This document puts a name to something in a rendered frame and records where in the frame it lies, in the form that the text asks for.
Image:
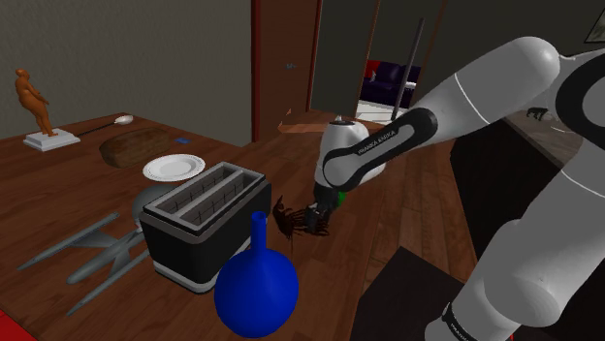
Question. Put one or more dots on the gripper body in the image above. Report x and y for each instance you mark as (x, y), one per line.
(317, 218)

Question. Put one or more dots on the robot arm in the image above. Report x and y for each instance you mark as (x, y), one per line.
(520, 264)

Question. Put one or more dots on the blue round vase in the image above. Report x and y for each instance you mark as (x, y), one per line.
(257, 293)

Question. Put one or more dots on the black and silver toaster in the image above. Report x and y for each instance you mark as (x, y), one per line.
(198, 245)

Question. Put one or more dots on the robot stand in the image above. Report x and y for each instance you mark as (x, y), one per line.
(406, 302)

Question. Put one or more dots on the brown wooden door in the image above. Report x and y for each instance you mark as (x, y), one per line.
(283, 94)

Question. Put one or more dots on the white plate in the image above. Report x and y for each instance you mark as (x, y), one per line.
(174, 167)

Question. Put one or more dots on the small blue flat thing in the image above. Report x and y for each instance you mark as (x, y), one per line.
(182, 140)

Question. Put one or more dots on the dark blue sofa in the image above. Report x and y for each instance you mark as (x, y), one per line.
(387, 78)

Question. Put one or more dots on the black pole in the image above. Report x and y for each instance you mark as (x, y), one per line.
(406, 71)

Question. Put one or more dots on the dark cabinet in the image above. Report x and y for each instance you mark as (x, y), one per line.
(496, 189)

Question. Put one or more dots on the brown bread loaf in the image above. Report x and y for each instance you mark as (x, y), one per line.
(134, 147)

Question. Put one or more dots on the grey spaceship model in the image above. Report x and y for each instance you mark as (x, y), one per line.
(101, 257)

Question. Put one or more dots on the brown wooden table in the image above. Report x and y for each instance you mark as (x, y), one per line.
(47, 198)

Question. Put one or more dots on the orange figure on white base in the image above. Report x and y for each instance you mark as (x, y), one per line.
(34, 101)

